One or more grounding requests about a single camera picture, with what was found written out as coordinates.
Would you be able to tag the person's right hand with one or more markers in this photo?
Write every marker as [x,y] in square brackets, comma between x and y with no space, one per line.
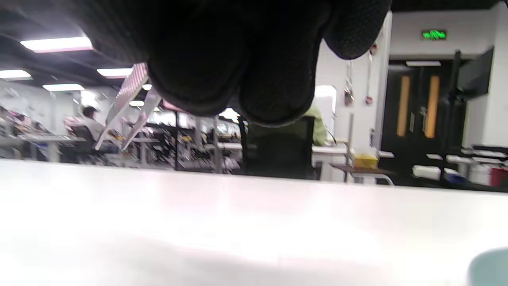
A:
[238,43]

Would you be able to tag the silver metal tongs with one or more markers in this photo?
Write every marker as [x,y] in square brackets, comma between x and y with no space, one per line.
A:
[127,99]

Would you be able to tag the black office chair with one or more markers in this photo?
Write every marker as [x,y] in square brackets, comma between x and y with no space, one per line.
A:
[279,153]
[81,139]

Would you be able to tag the ceiling light panel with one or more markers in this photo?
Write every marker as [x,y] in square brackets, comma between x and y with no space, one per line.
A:
[115,72]
[63,87]
[57,43]
[15,74]

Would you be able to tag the yellow box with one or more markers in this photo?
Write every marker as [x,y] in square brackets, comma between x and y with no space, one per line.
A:
[365,161]

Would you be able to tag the small brown table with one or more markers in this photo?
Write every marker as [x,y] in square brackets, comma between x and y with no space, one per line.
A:
[363,171]

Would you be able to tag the black double door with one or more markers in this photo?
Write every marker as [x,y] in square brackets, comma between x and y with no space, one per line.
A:
[416,107]

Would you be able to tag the green exit sign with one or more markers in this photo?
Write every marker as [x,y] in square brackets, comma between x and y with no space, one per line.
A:
[434,35]

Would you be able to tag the grey office desk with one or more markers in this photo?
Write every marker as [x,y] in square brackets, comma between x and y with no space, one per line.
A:
[43,139]

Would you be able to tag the white storage box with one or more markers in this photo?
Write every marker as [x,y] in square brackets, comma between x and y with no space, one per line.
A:
[426,171]

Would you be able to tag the red container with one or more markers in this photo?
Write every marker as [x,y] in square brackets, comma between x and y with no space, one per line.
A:
[500,176]

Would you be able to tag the pale teal object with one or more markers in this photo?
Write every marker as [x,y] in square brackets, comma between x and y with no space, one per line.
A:
[490,270]

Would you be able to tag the black wall monitor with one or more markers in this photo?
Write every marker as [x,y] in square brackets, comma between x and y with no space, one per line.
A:
[475,74]

